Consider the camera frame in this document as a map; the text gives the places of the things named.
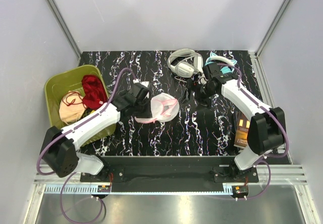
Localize aluminium left corner post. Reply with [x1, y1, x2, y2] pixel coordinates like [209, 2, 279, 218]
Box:
[46, 0, 82, 58]

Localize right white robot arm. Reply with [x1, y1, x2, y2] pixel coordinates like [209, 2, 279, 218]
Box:
[187, 64, 289, 182]

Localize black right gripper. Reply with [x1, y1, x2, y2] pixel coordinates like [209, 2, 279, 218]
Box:
[179, 79, 217, 112]

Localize dark paperback book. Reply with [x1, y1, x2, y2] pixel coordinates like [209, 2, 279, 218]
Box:
[234, 111, 250, 148]

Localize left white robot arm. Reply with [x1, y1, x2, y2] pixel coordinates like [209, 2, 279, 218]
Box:
[40, 81, 151, 182]

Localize olive green plastic basket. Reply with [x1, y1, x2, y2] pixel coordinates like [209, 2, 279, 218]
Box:
[44, 65, 110, 142]

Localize white grey headset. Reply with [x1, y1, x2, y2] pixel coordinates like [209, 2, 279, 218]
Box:
[167, 48, 203, 78]

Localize red garment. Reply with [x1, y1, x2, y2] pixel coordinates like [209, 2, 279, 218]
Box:
[81, 75, 108, 110]

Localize aluminium corner post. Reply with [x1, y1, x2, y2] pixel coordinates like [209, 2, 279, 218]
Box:
[254, 0, 303, 58]
[46, 0, 82, 58]

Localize white pink-trimmed mesh laundry bag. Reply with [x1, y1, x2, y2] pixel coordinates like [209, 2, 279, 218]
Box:
[134, 93, 180, 124]

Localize beige bra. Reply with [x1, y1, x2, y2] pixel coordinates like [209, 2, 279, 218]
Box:
[59, 91, 87, 124]

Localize aluminium right corner post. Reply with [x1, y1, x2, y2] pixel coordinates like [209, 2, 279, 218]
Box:
[254, 0, 303, 58]

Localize teal cat-ear headphones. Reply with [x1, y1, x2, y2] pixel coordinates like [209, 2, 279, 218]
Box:
[204, 52, 237, 74]

